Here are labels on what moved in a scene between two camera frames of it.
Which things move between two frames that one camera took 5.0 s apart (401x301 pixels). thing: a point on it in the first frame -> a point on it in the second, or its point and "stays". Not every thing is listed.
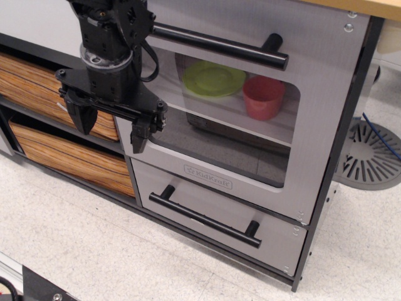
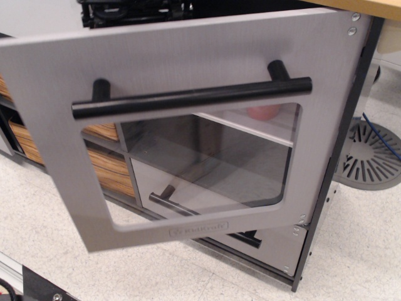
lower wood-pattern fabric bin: x=104 y=168 stays
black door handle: x=269 y=54 -> x=279 y=84
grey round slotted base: x=366 y=161 stays
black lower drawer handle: x=249 y=236 stays
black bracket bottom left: x=37 y=288 stays
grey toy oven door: x=274 y=137 -> x=54 y=71
